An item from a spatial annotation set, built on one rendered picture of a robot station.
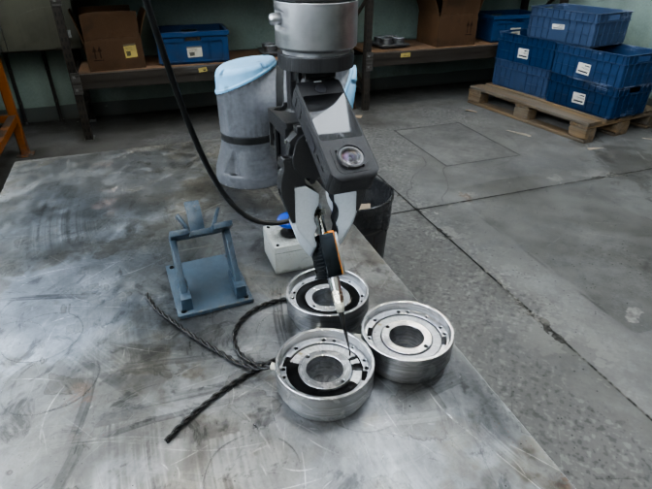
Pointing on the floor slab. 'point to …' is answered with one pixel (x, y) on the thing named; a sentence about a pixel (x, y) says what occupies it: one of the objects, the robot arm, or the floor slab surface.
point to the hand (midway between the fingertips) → (324, 245)
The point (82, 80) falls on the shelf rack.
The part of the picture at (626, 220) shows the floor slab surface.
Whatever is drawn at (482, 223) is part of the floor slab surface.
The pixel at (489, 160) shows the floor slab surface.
